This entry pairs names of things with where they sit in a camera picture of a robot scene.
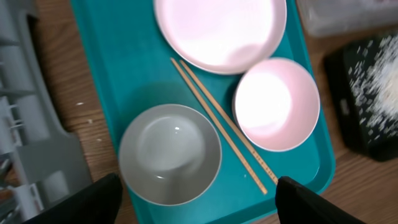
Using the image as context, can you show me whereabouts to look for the clear plastic waste bin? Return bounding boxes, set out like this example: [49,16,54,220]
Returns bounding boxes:
[297,0,397,37]

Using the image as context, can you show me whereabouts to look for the wooden chopstick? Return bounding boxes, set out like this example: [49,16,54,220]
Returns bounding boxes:
[170,57,267,195]
[177,60,278,185]

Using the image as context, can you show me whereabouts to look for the pink small bowl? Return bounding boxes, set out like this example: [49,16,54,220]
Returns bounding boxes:
[233,57,320,152]

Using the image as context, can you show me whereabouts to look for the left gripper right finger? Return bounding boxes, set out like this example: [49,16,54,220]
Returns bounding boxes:
[275,176,364,224]

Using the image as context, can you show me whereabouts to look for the black food waste tray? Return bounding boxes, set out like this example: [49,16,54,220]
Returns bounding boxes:
[323,30,397,162]

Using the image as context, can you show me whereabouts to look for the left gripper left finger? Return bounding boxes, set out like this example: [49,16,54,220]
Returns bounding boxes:
[24,173,123,224]

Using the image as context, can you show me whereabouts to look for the large white round plate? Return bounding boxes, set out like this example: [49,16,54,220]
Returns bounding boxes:
[153,0,287,75]

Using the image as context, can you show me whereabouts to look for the grey bowl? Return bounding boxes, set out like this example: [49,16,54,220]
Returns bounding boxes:
[118,104,222,206]

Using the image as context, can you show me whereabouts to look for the white rice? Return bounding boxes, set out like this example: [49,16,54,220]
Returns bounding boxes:
[348,34,397,143]

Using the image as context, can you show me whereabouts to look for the grey plastic dish rack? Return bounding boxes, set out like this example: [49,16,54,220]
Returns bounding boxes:
[1,1,92,223]

